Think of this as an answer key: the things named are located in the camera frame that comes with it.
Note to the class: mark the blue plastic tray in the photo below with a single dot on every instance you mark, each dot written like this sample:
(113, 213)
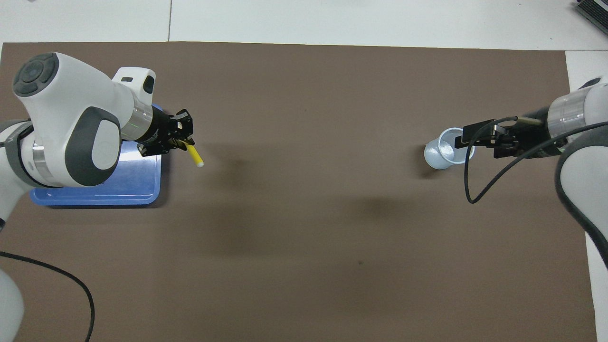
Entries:
(137, 180)

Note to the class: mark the brown table mat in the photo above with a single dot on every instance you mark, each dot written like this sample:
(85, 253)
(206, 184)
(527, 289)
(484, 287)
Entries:
(304, 213)

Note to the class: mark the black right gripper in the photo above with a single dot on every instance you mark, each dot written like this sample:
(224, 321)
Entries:
(527, 135)

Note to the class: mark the translucent plastic cup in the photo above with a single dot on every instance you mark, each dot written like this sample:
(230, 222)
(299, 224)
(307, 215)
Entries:
(437, 154)

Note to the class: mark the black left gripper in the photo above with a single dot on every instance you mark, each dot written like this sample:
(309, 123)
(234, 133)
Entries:
(161, 130)

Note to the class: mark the yellow pen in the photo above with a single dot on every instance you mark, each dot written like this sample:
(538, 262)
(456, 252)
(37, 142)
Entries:
(194, 156)

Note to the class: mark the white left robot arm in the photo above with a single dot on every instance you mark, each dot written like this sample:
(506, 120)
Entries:
(61, 109)

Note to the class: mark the grey ribbed device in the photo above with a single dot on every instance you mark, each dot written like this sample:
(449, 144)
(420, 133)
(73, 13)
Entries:
(596, 12)

